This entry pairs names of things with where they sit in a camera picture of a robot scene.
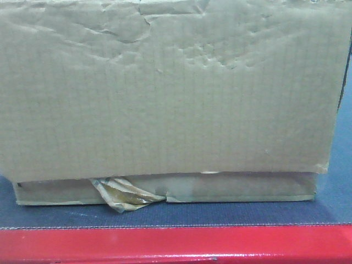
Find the peeling brown packing tape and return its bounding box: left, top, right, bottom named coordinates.
left=90, top=177, right=167, bottom=213

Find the large plain cardboard box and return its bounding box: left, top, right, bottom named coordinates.
left=1, top=1, right=351, bottom=206

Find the red cart edge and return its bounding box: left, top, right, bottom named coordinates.
left=1, top=225, right=351, bottom=263

